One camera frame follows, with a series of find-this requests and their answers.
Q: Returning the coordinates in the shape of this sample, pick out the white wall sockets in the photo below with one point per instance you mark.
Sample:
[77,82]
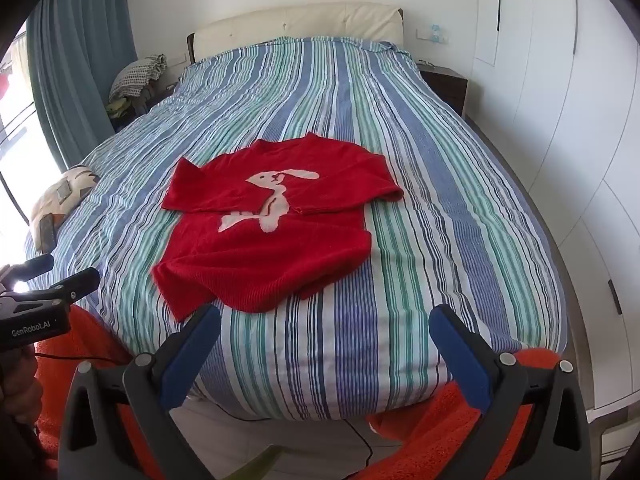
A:
[434,34]

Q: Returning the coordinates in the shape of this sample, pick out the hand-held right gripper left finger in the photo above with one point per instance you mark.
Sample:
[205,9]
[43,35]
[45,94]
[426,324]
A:
[192,345]

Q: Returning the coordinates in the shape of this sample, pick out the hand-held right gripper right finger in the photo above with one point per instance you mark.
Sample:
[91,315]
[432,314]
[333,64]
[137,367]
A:
[457,347]

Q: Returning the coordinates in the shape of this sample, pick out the window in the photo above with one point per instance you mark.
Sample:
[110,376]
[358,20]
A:
[20,160]

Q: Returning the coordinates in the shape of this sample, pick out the red rabbit print sweater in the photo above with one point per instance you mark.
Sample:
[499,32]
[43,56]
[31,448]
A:
[280,255]

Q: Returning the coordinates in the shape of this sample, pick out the dark wooden nightstand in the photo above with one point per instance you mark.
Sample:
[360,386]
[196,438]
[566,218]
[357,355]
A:
[445,87]

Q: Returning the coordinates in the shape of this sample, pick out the blue green striped bedspread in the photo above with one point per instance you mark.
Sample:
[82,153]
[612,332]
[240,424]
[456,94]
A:
[440,240]

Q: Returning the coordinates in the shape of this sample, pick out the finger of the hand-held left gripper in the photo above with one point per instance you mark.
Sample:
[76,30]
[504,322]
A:
[32,266]
[77,285]

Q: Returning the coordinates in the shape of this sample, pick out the blue curtain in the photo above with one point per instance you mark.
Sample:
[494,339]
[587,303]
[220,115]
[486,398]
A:
[75,60]

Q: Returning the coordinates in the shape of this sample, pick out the person's orange fleece clothing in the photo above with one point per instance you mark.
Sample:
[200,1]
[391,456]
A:
[450,435]

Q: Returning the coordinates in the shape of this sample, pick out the beige padded headboard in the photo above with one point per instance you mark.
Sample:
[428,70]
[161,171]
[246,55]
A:
[300,22]

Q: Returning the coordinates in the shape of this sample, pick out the pile of checkered clothes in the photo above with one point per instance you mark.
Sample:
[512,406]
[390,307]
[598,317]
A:
[137,77]

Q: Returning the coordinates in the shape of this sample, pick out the geometric patterned cushion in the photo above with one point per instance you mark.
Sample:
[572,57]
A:
[60,195]

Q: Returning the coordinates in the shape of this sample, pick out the white wardrobe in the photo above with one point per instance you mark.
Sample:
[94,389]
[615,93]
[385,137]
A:
[565,135]

